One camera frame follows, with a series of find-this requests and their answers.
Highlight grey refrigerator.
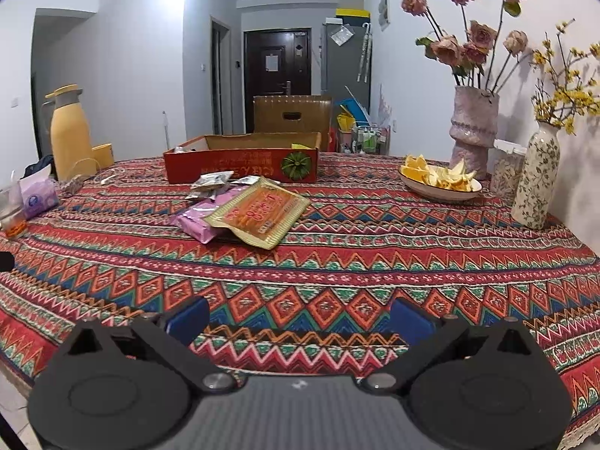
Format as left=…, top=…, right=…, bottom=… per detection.
left=321, top=17, right=372, bottom=104

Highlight red cardboard box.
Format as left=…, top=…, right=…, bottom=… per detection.
left=163, top=95, right=333, bottom=185

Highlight pile of orange slices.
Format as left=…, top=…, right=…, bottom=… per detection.
left=402, top=153, right=480, bottom=193

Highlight clear plastic bag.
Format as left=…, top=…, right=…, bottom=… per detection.
left=330, top=25, right=356, bottom=48

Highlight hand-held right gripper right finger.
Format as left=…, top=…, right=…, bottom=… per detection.
left=363, top=296, right=535, bottom=395

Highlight grey interior door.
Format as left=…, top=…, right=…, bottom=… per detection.
left=210, top=16, right=233, bottom=136

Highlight wire rack with bottles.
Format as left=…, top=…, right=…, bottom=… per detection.
left=351, top=124, right=391, bottom=155

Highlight bowl of orange slices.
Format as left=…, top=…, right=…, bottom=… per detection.
left=398, top=163, right=483, bottom=204

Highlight clear glass cup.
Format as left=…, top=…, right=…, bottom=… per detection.
left=0, top=182, right=29, bottom=241

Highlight patterned tablecloth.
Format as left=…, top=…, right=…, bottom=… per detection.
left=0, top=151, right=600, bottom=450

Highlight dark entrance door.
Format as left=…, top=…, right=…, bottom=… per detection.
left=243, top=28, right=312, bottom=98

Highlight floral ceramic vase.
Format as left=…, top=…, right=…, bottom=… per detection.
left=510, top=120, right=562, bottom=231

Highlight yellow flower branches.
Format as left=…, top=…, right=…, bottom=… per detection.
left=531, top=18, right=600, bottom=135

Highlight dark cloth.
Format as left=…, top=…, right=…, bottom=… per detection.
left=22, top=154, right=57, bottom=180

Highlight purple tissue pack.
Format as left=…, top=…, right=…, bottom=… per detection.
left=19, top=168, right=62, bottom=221

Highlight glass jar with white lid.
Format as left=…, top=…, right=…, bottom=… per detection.
left=487, top=139, right=529, bottom=198

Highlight white folded umbrella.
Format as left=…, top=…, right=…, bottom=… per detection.
left=357, top=22, right=373, bottom=83

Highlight blue folder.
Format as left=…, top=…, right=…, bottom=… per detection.
left=338, top=97, right=372, bottom=123

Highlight dried rose bouquet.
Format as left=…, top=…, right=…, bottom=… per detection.
left=397, top=0, right=536, bottom=93

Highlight yellow cup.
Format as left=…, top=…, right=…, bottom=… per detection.
left=91, top=143, right=115, bottom=170

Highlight pink textured vase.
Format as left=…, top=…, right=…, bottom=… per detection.
left=449, top=85, right=500, bottom=182

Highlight leopard print pouch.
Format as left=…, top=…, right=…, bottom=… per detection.
left=60, top=175, right=86, bottom=196

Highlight yellow thermos jug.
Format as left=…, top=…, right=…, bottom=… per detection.
left=43, top=84, right=98, bottom=182

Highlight purple snack packet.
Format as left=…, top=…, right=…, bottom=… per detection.
left=168, top=186, right=247, bottom=245

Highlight gold red large snack packet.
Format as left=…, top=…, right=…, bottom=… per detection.
left=205, top=178, right=312, bottom=251

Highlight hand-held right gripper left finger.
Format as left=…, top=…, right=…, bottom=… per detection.
left=66, top=296, right=235, bottom=395

